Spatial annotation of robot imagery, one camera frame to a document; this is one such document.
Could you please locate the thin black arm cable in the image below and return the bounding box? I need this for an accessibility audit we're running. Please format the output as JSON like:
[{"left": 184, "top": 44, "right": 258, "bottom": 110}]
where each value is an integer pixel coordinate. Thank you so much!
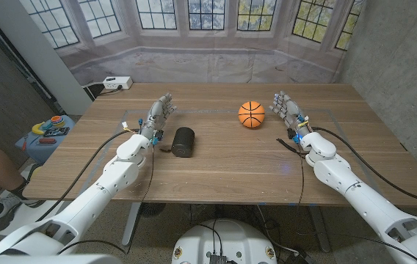
[
  {"left": 57, "top": 144, "right": 156, "bottom": 256},
  {"left": 296, "top": 143, "right": 305, "bottom": 213}
]

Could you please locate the white floor platform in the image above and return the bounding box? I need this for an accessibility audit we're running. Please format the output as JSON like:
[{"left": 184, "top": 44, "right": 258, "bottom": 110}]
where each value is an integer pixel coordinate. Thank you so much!
[{"left": 0, "top": 190, "right": 66, "bottom": 243}]

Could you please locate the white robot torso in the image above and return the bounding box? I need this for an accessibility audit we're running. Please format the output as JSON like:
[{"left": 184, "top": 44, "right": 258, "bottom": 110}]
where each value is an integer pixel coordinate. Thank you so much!
[{"left": 171, "top": 219, "right": 278, "bottom": 264}]

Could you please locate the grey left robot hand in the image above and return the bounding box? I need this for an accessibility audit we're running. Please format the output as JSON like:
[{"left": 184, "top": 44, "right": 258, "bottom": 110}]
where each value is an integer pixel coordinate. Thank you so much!
[{"left": 140, "top": 92, "right": 178, "bottom": 139}]

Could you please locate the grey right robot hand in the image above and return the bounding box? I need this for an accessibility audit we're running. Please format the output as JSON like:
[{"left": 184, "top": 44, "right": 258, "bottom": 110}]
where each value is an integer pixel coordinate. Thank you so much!
[{"left": 269, "top": 90, "right": 312, "bottom": 137}]

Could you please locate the orange mini basketball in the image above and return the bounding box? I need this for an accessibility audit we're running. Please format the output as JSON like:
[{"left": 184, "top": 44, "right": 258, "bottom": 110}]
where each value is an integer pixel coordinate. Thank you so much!
[{"left": 238, "top": 100, "right": 266, "bottom": 129}]

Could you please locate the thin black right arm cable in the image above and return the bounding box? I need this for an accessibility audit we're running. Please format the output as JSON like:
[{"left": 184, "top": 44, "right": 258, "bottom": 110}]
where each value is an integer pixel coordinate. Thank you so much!
[{"left": 296, "top": 143, "right": 305, "bottom": 213}]

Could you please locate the grey table leg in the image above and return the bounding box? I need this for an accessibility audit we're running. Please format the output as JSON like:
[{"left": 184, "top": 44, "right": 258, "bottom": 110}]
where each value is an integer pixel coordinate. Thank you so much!
[
  {"left": 121, "top": 202, "right": 143, "bottom": 247},
  {"left": 308, "top": 205, "right": 331, "bottom": 253}
]

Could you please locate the printed window backdrop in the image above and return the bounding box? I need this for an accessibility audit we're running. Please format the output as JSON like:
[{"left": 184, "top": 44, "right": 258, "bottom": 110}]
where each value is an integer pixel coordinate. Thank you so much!
[{"left": 19, "top": 0, "right": 367, "bottom": 86}]

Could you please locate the black cylindrical speaker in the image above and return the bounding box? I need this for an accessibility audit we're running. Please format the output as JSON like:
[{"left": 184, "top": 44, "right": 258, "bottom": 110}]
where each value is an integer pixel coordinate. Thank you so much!
[{"left": 170, "top": 126, "right": 196, "bottom": 158}]

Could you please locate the white power strip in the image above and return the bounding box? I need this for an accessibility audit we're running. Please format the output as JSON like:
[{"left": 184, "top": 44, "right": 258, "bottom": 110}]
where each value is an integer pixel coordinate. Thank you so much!
[{"left": 102, "top": 76, "right": 134, "bottom": 91}]

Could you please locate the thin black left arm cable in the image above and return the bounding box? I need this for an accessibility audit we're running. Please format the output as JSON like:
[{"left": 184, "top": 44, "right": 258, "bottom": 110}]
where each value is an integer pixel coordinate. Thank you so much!
[{"left": 57, "top": 144, "right": 156, "bottom": 256}]

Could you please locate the blue stool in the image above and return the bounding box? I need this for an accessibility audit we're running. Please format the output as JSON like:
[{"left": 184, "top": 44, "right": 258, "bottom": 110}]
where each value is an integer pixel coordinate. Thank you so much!
[{"left": 15, "top": 114, "right": 76, "bottom": 165}]

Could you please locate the yellow toy banana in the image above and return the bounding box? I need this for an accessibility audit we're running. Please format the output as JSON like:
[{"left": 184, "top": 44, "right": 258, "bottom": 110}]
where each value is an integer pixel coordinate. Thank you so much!
[{"left": 31, "top": 122, "right": 47, "bottom": 136}]

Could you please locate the white slanted column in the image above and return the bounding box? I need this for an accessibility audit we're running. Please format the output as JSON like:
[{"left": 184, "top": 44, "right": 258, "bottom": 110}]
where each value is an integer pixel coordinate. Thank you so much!
[{"left": 0, "top": 0, "right": 94, "bottom": 117}]

